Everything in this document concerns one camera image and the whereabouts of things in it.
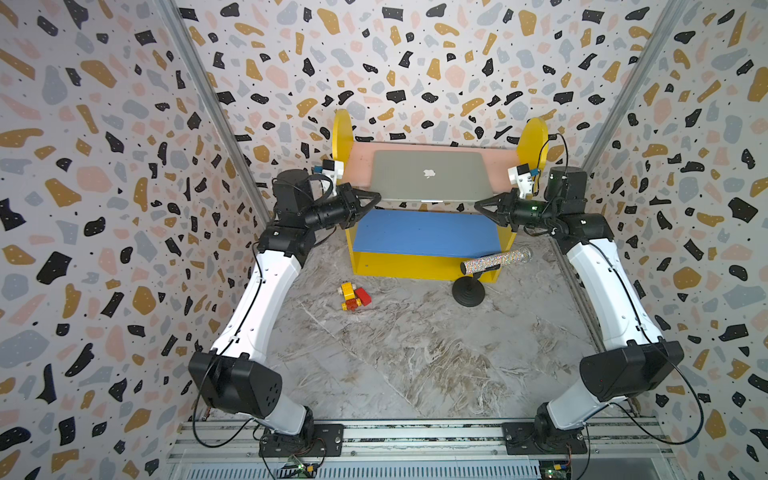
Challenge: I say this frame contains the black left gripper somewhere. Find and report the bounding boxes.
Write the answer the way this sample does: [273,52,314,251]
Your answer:
[303,186,382,235]

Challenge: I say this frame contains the silver laptop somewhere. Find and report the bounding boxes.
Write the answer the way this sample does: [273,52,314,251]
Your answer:
[370,150,493,203]

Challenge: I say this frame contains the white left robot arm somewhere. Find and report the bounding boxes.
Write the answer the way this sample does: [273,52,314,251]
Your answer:
[188,169,381,453]

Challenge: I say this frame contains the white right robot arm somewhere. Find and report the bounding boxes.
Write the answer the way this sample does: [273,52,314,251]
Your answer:
[475,164,684,454]

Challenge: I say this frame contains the yellow pink blue wooden shelf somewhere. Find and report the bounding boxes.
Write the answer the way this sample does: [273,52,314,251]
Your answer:
[331,109,549,281]

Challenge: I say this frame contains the red yellow toy blocks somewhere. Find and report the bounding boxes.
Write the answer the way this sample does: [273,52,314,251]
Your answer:
[338,282,372,311]

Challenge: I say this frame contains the sprinkle kaleidoscope on black stand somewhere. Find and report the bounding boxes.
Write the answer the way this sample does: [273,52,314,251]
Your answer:
[451,247,533,307]

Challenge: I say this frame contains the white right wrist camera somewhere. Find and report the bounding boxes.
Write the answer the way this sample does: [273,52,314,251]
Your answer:
[508,163,534,199]

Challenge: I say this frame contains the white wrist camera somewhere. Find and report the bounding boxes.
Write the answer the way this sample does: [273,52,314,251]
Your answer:
[321,159,345,184]
[508,163,534,199]

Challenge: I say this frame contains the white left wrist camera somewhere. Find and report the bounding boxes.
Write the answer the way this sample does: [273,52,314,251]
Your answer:
[321,159,345,184]

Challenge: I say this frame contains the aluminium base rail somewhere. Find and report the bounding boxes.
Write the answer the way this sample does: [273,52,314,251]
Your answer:
[161,417,685,479]

